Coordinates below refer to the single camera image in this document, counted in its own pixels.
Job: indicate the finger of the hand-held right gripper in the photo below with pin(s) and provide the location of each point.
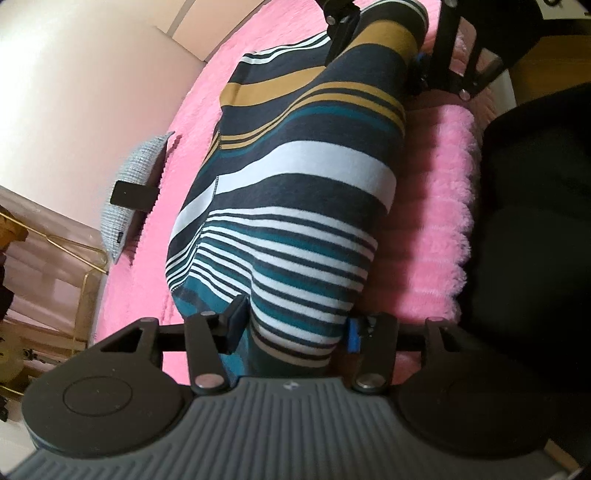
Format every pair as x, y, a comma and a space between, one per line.
445, 69
341, 23

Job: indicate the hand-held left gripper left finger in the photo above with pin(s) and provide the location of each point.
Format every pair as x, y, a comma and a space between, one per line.
239, 323

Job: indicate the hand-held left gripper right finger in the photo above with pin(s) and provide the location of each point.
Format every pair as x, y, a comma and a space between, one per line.
354, 337

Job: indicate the striped knit shirt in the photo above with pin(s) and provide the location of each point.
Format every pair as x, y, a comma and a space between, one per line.
300, 184

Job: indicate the gold metal clothes rack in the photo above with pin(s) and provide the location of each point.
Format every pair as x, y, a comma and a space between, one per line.
88, 300

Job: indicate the white mattress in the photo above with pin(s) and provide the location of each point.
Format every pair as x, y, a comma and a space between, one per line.
509, 92

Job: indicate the pink fluffy blanket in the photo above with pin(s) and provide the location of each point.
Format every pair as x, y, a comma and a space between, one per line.
429, 184

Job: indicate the black rectangular device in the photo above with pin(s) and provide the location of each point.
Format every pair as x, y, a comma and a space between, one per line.
134, 196

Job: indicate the black garment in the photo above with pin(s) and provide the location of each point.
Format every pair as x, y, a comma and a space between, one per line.
531, 230

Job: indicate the grey knit pillow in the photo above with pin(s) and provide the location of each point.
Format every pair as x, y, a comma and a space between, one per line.
138, 161

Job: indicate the pink curtain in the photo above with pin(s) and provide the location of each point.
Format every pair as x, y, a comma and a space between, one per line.
51, 221

